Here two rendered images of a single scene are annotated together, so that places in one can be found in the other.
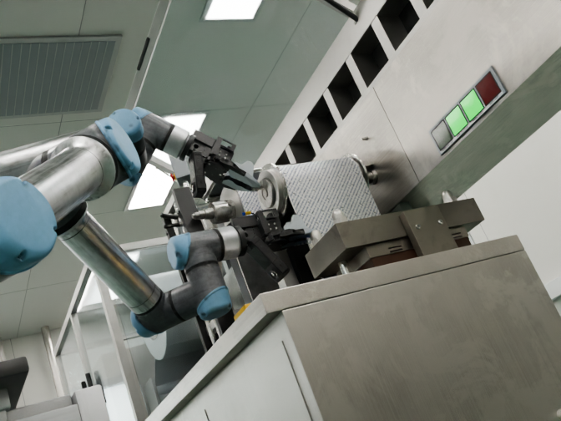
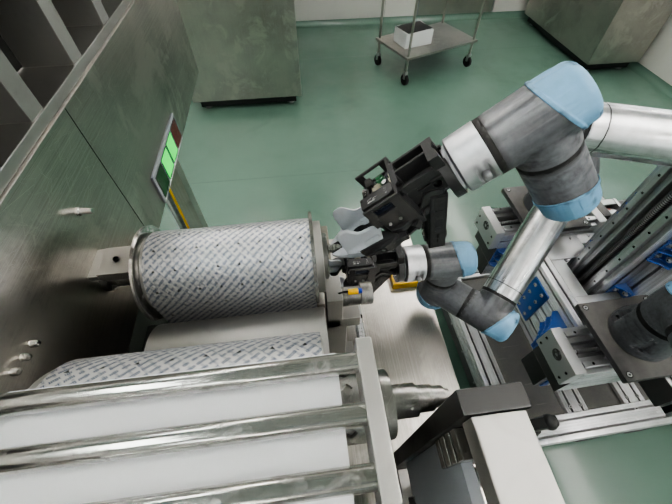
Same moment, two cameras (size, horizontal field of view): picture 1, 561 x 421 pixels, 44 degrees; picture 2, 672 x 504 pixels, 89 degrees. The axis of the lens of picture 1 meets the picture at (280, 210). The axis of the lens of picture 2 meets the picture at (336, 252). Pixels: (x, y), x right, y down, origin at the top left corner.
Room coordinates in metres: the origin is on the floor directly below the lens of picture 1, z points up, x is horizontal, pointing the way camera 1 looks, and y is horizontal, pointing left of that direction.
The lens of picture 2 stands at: (1.91, 0.17, 1.69)
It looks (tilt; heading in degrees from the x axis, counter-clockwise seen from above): 53 degrees down; 204
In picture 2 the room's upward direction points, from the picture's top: straight up
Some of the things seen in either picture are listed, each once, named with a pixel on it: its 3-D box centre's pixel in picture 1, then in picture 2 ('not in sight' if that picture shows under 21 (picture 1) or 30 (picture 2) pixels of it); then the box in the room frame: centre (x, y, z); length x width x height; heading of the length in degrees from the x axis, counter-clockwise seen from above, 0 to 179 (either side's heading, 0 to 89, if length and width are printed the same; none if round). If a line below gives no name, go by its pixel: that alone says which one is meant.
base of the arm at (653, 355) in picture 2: not in sight; (651, 326); (1.22, 0.76, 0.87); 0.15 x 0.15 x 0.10
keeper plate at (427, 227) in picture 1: (429, 231); not in sight; (1.49, -0.29, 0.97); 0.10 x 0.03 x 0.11; 121
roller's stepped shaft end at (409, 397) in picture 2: (202, 215); (419, 398); (1.80, 0.21, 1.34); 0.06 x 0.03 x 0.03; 121
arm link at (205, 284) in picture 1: (202, 294); (441, 289); (1.44, 0.22, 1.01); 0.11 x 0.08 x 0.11; 77
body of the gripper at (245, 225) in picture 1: (256, 234); (372, 265); (1.52, 0.07, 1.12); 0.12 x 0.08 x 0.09; 121
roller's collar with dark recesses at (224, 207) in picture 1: (221, 211); (359, 406); (1.83, 0.16, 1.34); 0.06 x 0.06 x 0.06; 31
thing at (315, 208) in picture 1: (341, 220); not in sight; (1.64, -0.13, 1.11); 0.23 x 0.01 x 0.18; 121
